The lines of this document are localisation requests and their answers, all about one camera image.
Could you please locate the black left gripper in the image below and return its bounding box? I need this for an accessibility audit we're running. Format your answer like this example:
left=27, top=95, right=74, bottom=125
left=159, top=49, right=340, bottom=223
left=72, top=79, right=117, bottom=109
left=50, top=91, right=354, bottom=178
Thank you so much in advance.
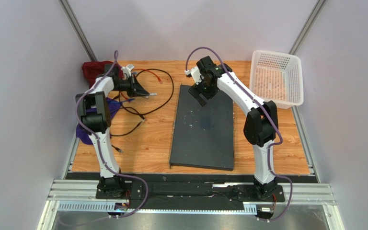
left=114, top=74, right=150, bottom=98

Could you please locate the blue ethernet cable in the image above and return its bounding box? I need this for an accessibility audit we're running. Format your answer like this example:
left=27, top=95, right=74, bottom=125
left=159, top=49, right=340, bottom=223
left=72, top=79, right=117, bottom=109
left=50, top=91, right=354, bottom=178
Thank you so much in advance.
left=107, top=98, right=136, bottom=119

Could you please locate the purple cloth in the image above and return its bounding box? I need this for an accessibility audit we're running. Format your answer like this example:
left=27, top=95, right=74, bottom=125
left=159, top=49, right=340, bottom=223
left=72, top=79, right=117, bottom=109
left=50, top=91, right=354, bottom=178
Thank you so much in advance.
left=76, top=98, right=132, bottom=145

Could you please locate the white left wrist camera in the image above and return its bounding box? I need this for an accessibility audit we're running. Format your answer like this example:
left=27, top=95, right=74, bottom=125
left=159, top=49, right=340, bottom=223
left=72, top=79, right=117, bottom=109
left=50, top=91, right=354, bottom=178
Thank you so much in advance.
left=121, top=64, right=135, bottom=79

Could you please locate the long black cable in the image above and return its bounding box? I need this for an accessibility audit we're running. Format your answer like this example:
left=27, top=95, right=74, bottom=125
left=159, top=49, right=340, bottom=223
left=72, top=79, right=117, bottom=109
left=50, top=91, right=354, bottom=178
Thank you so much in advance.
left=117, top=68, right=175, bottom=116

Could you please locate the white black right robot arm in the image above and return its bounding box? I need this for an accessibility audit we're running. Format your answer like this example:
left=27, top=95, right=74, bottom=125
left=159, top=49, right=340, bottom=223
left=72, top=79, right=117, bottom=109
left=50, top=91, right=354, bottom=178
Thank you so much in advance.
left=184, top=56, right=278, bottom=200

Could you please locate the red ethernet cable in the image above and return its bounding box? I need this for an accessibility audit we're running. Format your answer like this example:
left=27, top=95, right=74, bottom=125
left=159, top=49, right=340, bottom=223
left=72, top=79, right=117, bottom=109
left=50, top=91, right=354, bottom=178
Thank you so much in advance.
left=118, top=68, right=163, bottom=101

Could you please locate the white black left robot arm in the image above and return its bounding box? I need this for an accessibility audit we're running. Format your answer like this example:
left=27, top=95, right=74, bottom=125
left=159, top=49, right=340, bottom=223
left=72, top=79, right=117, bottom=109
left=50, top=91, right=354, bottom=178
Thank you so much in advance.
left=75, top=63, right=149, bottom=199

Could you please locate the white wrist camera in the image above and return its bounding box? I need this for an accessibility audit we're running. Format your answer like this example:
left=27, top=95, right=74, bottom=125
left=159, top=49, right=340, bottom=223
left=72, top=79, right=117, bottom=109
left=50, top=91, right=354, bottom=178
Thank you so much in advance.
left=184, top=67, right=202, bottom=85
left=121, top=64, right=135, bottom=79

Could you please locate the white plastic basket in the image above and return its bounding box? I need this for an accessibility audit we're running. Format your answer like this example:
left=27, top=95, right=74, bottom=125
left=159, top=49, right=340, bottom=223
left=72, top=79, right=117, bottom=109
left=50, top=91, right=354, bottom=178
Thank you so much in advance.
left=250, top=50, right=304, bottom=109

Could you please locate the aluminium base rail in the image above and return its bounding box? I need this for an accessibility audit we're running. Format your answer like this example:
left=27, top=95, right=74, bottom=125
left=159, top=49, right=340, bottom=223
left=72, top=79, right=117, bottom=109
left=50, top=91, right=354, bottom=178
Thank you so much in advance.
left=38, top=180, right=344, bottom=230

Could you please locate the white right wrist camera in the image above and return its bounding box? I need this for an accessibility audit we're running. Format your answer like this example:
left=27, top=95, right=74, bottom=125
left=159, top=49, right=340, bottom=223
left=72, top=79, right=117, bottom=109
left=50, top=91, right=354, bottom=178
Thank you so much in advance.
left=184, top=67, right=202, bottom=85

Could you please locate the dark red cloth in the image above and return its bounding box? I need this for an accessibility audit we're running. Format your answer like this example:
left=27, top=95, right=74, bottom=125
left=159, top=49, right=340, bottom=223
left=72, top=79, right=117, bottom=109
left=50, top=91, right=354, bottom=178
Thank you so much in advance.
left=81, top=61, right=112, bottom=88

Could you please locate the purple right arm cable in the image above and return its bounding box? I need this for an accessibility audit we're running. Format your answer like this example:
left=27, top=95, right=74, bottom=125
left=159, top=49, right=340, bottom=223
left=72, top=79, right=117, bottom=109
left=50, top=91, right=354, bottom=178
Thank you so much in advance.
left=185, top=46, right=294, bottom=223

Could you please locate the dark grey network switch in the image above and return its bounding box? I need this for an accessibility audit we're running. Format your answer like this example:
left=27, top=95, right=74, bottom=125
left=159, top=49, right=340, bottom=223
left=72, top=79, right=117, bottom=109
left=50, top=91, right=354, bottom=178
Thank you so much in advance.
left=169, top=85, right=234, bottom=171

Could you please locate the black ethernet patch cable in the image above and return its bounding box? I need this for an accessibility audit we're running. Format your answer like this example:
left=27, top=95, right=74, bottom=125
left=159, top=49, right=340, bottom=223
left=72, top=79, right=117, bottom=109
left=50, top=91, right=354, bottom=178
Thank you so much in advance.
left=109, top=92, right=146, bottom=154

